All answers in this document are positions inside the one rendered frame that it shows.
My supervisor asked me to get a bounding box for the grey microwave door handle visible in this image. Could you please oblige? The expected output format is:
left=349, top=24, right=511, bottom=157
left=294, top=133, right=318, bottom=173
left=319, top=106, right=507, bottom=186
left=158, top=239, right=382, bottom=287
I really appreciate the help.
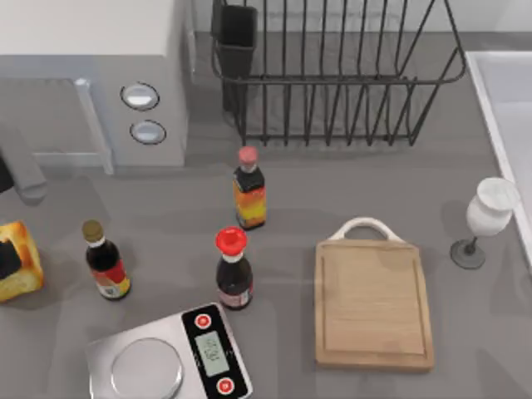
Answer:
left=73, top=77, right=116, bottom=175

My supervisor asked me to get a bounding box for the pink-capped dark sauce bottle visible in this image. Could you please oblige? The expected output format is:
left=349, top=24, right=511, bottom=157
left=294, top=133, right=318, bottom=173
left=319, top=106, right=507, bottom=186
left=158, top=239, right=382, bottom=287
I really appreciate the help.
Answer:
left=231, top=145, right=268, bottom=231

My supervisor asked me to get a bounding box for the wooden cutting board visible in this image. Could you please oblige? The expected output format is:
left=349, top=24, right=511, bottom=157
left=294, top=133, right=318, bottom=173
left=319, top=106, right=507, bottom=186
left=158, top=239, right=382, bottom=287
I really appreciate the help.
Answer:
left=313, top=215, right=436, bottom=373

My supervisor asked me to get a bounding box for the black cutlery holder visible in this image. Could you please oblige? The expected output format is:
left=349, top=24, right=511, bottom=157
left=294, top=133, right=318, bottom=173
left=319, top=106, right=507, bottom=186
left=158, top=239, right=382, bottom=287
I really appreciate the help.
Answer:
left=211, top=2, right=259, bottom=78

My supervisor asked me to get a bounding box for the pale microwave oven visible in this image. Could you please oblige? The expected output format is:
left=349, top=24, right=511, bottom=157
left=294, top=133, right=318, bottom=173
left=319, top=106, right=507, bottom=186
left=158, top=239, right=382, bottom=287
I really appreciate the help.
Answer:
left=0, top=0, right=197, bottom=176

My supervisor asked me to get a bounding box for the microwave oven door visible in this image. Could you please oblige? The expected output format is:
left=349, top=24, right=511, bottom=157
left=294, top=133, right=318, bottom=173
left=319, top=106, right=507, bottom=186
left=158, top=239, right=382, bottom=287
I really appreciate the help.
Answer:
left=0, top=77, right=106, bottom=168

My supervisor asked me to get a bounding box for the gold-capped dark sauce bottle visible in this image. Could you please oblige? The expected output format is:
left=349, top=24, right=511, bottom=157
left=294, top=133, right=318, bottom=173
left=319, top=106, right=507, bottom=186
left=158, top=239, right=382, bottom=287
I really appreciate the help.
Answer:
left=81, top=219, right=131, bottom=302

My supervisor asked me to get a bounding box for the black wire dish rack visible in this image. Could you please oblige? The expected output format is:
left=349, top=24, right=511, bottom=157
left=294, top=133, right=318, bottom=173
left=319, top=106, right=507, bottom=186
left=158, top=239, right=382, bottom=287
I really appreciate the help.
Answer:
left=210, top=0, right=467, bottom=147

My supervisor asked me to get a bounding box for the red-capped dark sauce bottle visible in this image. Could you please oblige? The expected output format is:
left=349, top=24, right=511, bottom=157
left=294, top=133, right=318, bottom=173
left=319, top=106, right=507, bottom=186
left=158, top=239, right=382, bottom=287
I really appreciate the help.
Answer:
left=214, top=226, right=255, bottom=312

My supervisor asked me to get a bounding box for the toasted bread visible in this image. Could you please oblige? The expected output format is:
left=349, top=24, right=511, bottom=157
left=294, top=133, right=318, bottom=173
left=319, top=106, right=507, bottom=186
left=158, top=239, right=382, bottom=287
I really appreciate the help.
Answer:
left=0, top=220, right=45, bottom=303

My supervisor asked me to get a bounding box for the white wine glass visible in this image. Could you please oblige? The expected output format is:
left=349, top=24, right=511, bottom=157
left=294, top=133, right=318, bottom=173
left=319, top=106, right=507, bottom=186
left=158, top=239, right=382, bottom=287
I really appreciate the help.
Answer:
left=450, top=177, right=520, bottom=270

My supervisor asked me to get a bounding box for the round microwave knob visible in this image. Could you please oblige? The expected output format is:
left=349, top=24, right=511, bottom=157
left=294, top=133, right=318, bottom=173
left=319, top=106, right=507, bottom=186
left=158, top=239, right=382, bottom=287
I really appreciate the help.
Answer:
left=129, top=119, right=168, bottom=146
left=119, top=81, right=161, bottom=112

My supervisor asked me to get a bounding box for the silver kitchen scale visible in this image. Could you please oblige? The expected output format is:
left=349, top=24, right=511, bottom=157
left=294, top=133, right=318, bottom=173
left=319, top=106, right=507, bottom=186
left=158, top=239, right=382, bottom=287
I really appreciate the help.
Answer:
left=85, top=302, right=254, bottom=399

